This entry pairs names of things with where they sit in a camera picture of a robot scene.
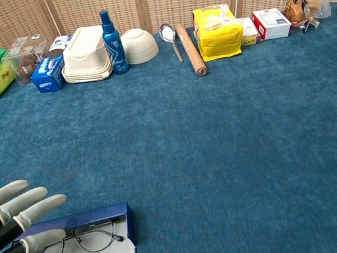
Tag eyeglasses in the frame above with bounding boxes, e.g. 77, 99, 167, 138
21, 216, 127, 253

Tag blue Oreo cookie box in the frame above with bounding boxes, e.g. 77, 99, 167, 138
25, 34, 82, 96

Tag clear plastic snack box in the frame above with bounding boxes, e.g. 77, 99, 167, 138
0, 32, 54, 87

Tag beige lunch container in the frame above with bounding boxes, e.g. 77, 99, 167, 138
55, 23, 116, 87

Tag blue spray bottle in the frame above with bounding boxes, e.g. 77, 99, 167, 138
98, 7, 131, 77

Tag beige upturned bowl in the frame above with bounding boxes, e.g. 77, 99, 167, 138
119, 25, 161, 67

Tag blue carpet table cover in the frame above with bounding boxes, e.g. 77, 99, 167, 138
0, 2, 337, 253

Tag metal spoon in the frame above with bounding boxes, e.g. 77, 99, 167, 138
158, 21, 185, 65

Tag wooden rolling pin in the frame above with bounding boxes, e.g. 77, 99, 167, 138
174, 20, 209, 81

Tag yellow biscuit pack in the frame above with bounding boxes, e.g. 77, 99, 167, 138
190, 1, 248, 64

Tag white red box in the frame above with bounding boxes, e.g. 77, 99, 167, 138
250, 5, 294, 43

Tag clear bag of cookies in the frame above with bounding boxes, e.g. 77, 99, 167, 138
282, 0, 334, 37

